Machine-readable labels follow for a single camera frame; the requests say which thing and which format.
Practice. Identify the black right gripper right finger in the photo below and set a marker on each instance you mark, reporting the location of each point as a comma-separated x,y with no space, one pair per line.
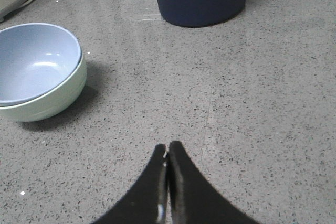
193,198

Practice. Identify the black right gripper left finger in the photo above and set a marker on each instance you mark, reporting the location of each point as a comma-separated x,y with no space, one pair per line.
146,200

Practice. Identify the green bowl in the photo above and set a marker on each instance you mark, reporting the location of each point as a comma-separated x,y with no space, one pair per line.
52,102

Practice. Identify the blue bowl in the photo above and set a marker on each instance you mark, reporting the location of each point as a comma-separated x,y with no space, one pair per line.
35,58

